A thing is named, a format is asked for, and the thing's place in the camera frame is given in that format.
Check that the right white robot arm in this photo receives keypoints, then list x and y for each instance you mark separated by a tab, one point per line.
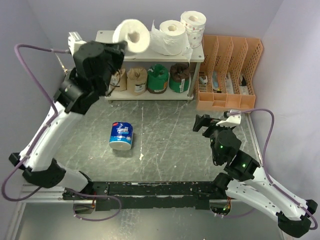
293	215

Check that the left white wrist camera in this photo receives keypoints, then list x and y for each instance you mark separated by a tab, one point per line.
74	42

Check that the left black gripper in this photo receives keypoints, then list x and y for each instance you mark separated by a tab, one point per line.
117	49

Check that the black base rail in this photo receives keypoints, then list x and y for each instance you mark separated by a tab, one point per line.
148	195

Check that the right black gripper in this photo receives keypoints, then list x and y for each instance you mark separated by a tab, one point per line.
204	120

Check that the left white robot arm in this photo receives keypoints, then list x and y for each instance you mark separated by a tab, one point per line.
37	161

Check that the dotted toilet roll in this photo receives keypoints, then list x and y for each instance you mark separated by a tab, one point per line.
194	23
135	34

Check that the brown paper roll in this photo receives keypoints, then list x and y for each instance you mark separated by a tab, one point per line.
118	81
137	80

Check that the green roll brown top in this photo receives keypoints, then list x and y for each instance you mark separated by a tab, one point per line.
179	77

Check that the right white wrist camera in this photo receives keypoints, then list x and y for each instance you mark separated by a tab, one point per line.
233	119

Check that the blue Tempo tissue pack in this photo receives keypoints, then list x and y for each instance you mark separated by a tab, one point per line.
121	136

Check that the plain white toilet roll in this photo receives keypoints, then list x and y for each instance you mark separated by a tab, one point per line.
170	39

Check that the orange plastic file organizer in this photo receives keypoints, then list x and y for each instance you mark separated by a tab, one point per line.
226	74

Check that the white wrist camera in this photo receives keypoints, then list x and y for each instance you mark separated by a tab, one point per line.
74	42
233	119

